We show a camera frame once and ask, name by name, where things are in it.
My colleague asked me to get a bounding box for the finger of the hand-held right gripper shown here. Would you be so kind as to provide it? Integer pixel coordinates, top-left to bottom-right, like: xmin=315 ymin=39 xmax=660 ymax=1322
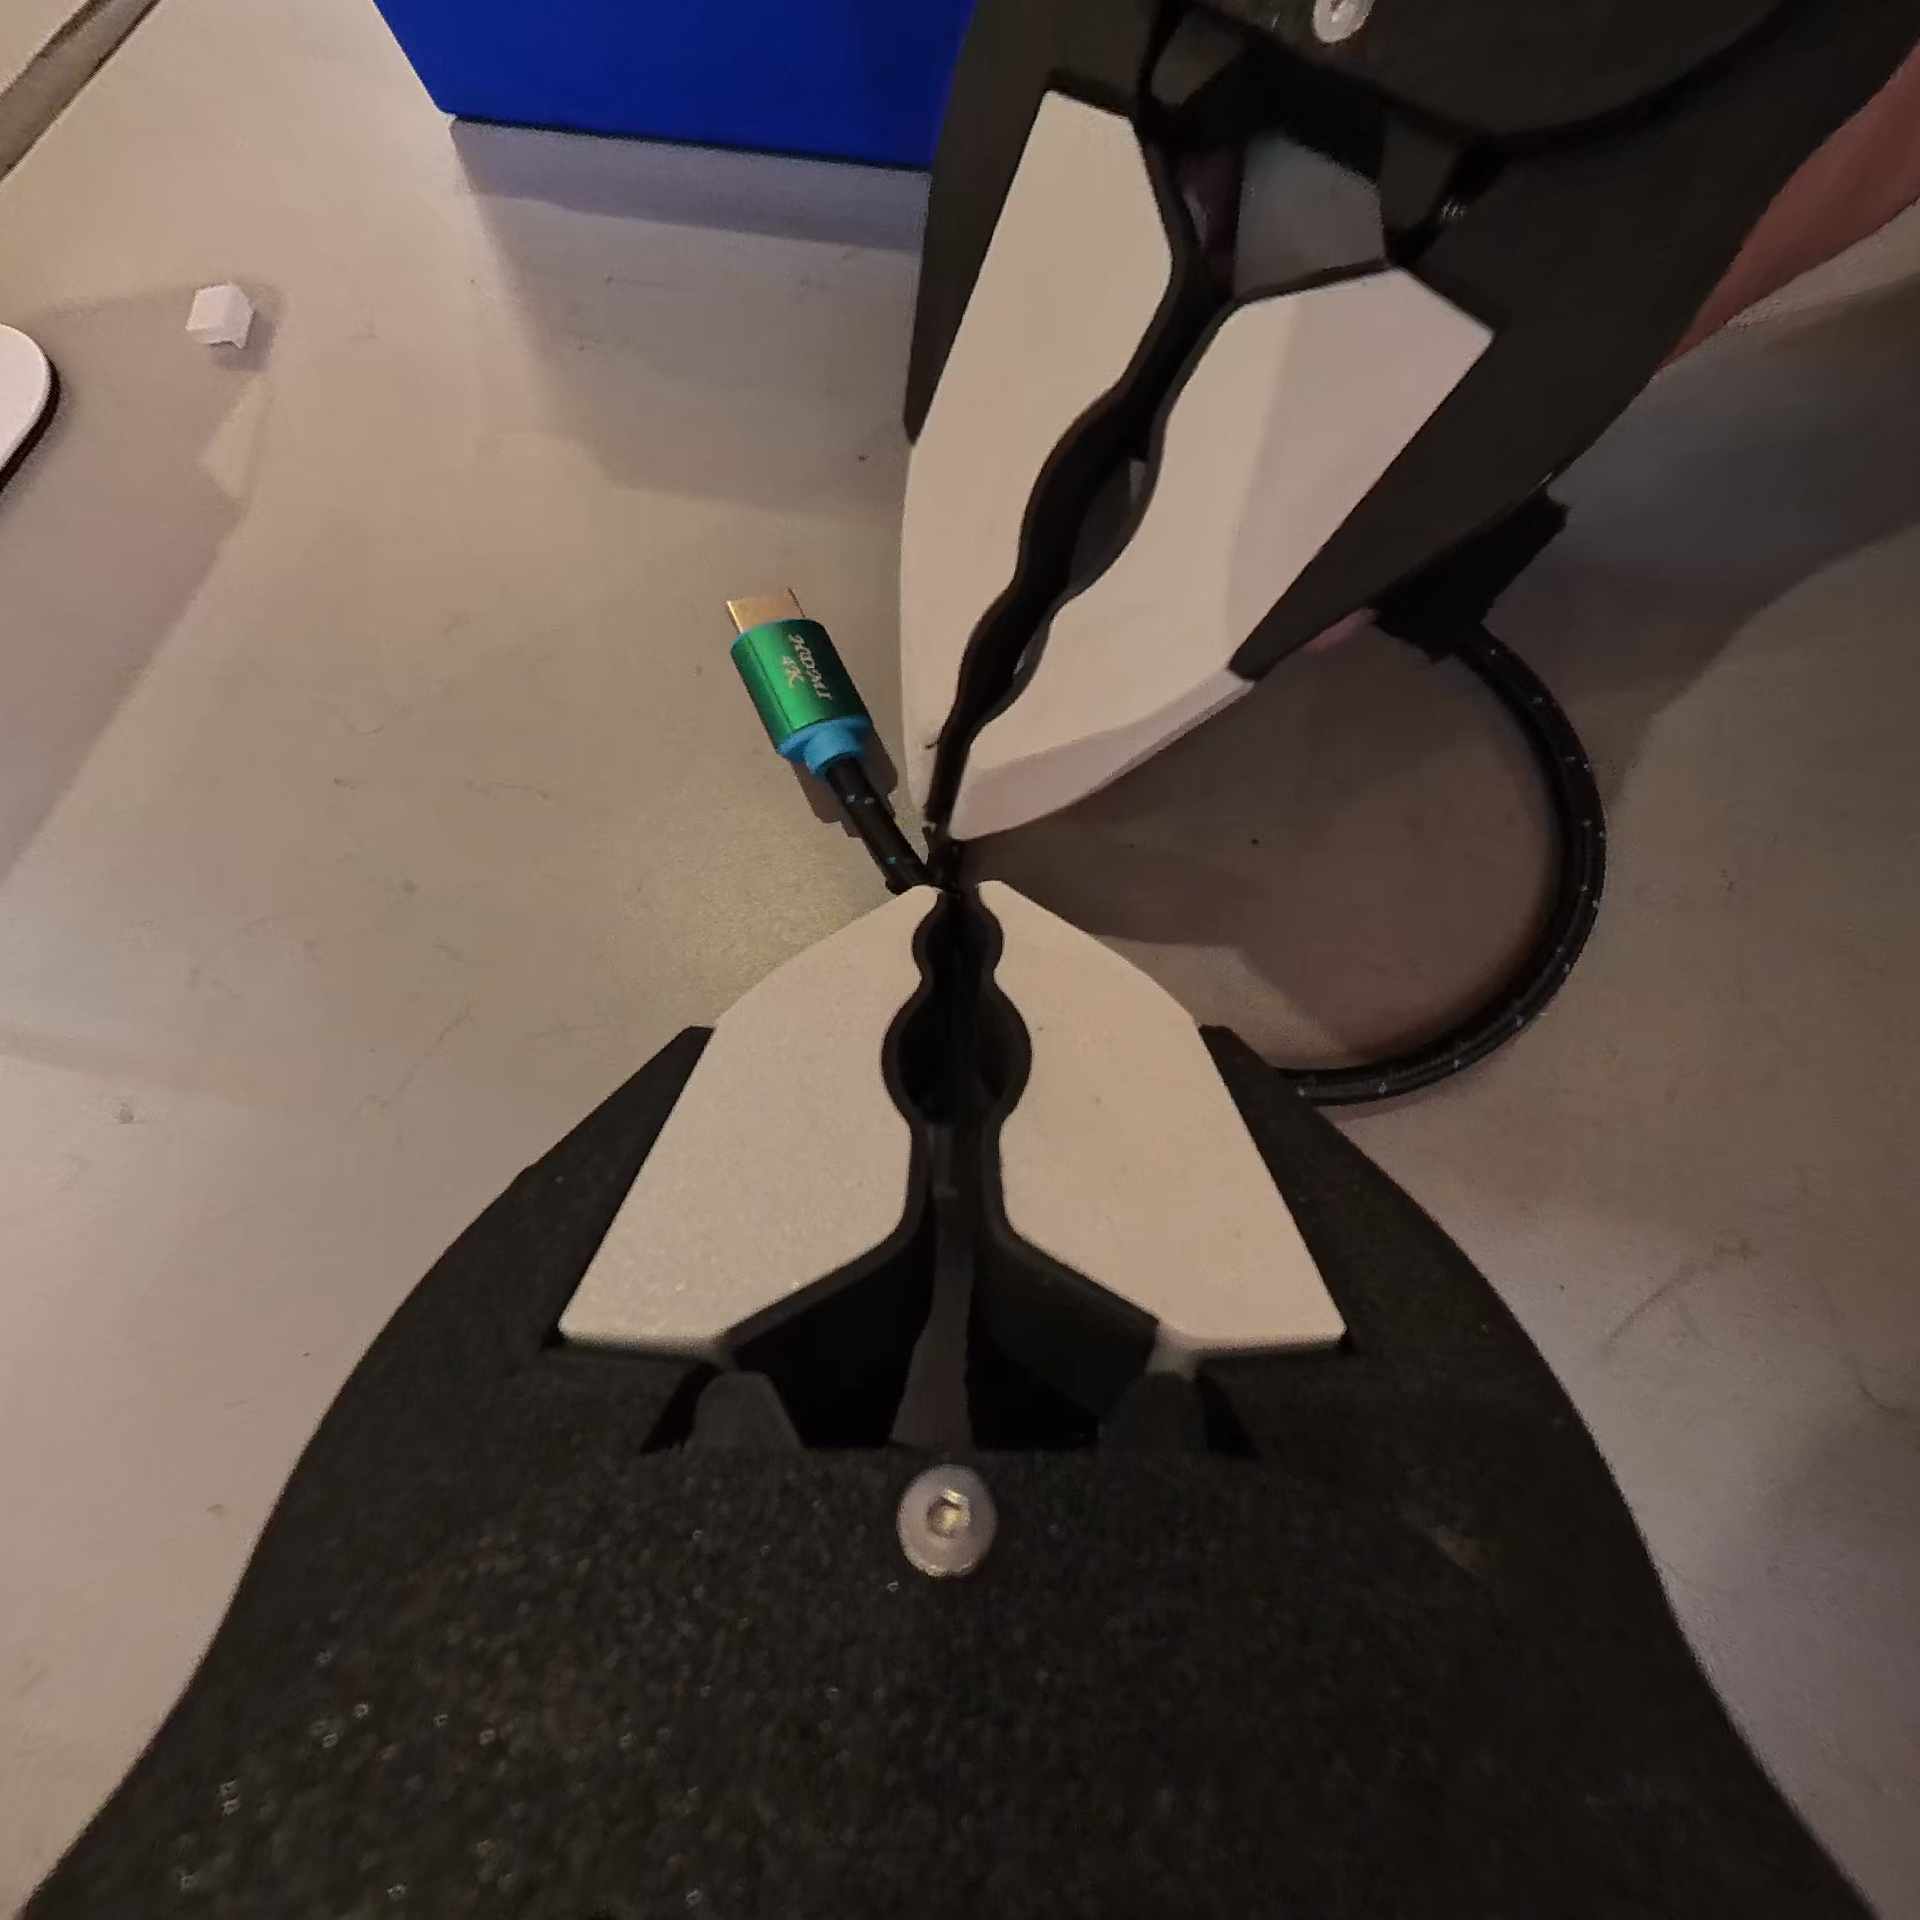
xmin=899 ymin=88 xmax=1192 ymax=819
xmin=946 ymin=266 xmax=1499 ymax=842

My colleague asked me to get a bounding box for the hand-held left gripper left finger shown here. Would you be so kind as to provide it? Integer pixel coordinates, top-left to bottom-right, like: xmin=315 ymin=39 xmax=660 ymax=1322
xmin=559 ymin=886 xmax=939 ymax=1445

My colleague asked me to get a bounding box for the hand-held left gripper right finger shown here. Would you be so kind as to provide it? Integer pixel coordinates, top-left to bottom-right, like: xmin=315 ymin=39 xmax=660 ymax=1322
xmin=965 ymin=884 xmax=1345 ymax=1445

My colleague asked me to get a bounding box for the thin braided green-plug HDMI cable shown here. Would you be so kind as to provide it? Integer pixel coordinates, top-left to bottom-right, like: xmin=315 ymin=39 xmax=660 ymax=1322
xmin=722 ymin=589 xmax=1606 ymax=1142

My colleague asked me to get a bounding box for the blue storage bin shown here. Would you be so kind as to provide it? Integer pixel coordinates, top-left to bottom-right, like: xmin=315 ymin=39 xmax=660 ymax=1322
xmin=370 ymin=0 xmax=976 ymax=172

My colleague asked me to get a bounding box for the person's right forearm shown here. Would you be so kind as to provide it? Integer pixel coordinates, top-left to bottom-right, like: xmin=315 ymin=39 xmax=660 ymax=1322
xmin=1656 ymin=75 xmax=1920 ymax=369

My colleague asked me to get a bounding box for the white tablet stand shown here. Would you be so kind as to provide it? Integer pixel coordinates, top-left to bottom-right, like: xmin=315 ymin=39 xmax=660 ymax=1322
xmin=0 ymin=324 xmax=60 ymax=488

